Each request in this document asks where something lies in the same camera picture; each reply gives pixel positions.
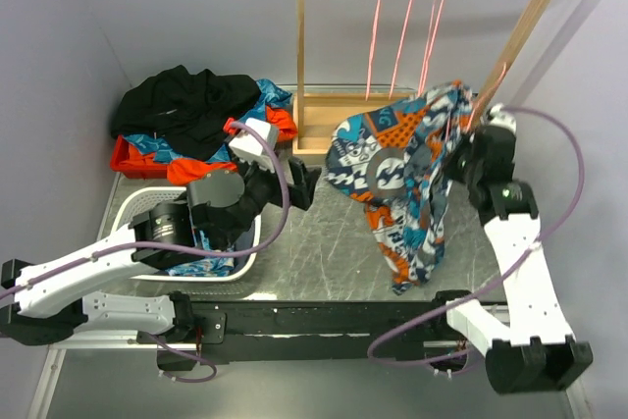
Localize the pink wire hanger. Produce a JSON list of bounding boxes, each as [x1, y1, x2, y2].
[[388, 0, 414, 98], [365, 0, 382, 101], [465, 62, 507, 132], [418, 0, 445, 94]]

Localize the black garment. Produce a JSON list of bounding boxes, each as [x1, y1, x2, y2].
[[110, 65, 261, 161]]

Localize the aluminium rail frame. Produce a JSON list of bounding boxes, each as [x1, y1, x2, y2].
[[26, 124, 595, 419]]

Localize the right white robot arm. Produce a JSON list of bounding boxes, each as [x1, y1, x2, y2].
[[429, 125, 594, 394]]

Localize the wooden hanger rack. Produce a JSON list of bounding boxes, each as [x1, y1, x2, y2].
[[292, 0, 551, 163]]

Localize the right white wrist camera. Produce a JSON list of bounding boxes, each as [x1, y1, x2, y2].
[[482, 103, 517, 135]]

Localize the orange garment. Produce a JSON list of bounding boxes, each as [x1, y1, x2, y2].
[[110, 105, 297, 186]]

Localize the blue orange patterned shorts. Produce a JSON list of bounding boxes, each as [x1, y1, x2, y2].
[[325, 80, 474, 295]]

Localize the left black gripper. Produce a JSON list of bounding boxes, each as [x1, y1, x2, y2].
[[219, 138, 321, 249]]

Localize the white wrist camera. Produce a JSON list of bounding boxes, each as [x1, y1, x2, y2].
[[482, 103, 517, 135], [224, 118, 279, 169]]

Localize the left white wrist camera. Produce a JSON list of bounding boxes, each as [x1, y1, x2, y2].
[[224, 118, 279, 169]]

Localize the white laundry basket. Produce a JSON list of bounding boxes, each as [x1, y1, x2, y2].
[[111, 186, 262, 284]]

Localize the blue floral garment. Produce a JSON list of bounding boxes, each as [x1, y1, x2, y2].
[[165, 257, 236, 277]]

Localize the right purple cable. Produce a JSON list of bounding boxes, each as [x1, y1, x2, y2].
[[366, 105, 587, 377]]

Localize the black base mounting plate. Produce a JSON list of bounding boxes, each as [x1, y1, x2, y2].
[[160, 300, 479, 375]]

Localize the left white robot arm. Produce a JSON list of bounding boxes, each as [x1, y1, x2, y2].
[[1, 158, 322, 346]]

